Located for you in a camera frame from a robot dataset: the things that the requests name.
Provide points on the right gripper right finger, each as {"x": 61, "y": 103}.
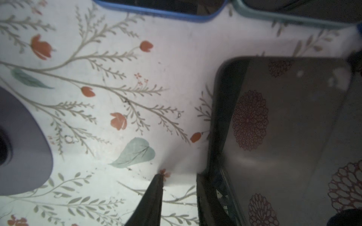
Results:
{"x": 210, "y": 211}

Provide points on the grey stand middle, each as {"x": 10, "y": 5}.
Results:
{"x": 26, "y": 158}

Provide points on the black phone stand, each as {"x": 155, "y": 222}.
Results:
{"x": 285, "y": 144}

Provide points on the blue phone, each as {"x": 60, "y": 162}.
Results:
{"x": 359, "y": 28}
{"x": 194, "y": 11}

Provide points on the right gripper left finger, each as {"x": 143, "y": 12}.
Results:
{"x": 148, "y": 211}

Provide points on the teal green phone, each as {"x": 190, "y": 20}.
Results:
{"x": 323, "y": 14}

